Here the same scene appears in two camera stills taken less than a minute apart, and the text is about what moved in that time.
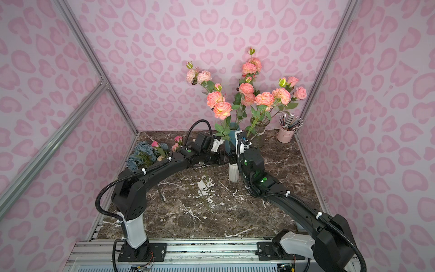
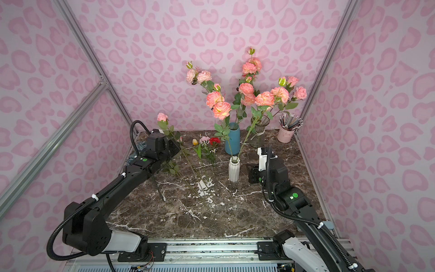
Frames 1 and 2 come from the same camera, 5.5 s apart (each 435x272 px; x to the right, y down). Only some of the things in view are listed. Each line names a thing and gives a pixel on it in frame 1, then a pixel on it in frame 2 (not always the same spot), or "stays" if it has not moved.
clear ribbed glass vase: x=256 y=132 stays
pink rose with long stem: x=291 y=81 stays
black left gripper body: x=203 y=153 → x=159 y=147
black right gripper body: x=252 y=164 → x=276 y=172
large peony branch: x=222 y=109 stays
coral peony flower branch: x=246 y=97 stays
